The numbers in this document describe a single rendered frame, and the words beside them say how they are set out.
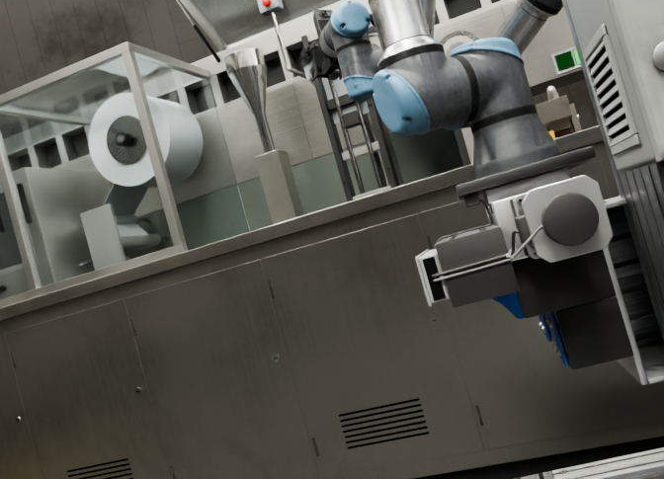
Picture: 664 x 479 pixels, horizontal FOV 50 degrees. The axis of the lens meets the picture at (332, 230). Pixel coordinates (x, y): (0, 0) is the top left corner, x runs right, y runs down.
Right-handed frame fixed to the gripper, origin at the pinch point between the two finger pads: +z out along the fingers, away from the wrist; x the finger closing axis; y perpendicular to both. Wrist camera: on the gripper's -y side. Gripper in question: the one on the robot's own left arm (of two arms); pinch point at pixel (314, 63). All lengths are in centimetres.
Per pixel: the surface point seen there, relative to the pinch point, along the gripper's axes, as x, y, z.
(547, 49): 92, -13, 40
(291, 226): -4.7, 36.8, 32.8
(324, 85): 13.2, -6.3, 40.5
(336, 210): 7.0, 34.5, 25.1
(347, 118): 17.3, 5.8, 35.1
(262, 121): -2, -4, 73
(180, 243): -35, 35, 60
